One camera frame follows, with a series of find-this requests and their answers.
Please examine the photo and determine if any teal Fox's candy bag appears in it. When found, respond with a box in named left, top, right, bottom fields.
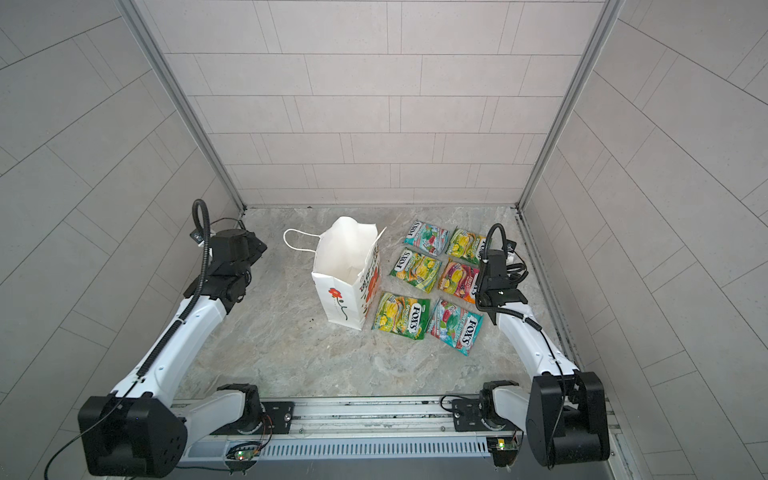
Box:
left=403, top=220, right=450, bottom=256
left=429, top=300, right=483, bottom=356

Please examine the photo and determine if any left circuit board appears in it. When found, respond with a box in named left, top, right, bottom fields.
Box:
left=225, top=441, right=263, bottom=462

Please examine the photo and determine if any orange Fox's candy bag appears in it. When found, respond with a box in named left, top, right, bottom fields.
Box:
left=438, top=261, right=479, bottom=304

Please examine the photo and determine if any green Fox's spring tea bag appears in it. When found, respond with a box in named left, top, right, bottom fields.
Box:
left=390, top=248, right=443, bottom=293

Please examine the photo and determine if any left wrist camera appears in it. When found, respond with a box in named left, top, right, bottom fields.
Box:
left=189, top=228, right=209, bottom=246

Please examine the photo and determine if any white floral paper bag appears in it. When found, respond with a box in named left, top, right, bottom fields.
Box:
left=306, top=216, right=385, bottom=331

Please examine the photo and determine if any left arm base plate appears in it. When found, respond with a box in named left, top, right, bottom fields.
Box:
left=213, top=401, right=295, bottom=435

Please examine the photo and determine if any right circuit board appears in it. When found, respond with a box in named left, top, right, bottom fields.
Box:
left=486, top=436, right=520, bottom=468

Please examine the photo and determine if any circuit board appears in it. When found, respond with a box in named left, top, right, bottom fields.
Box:
left=225, top=441, right=263, bottom=462
left=486, top=436, right=520, bottom=468

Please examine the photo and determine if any aluminium mounting rail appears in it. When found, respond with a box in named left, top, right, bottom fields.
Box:
left=116, top=392, right=620, bottom=442

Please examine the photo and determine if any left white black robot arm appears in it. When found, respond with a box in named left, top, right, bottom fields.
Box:
left=78, top=229, right=267, bottom=478

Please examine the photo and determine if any yellow green Fox's candy bag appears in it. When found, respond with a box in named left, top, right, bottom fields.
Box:
left=446, top=228, right=486, bottom=265

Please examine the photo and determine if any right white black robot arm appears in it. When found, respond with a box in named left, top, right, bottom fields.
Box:
left=475, top=249, right=611, bottom=468

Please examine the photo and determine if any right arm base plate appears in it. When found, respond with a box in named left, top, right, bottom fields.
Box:
left=451, top=396, right=529, bottom=432

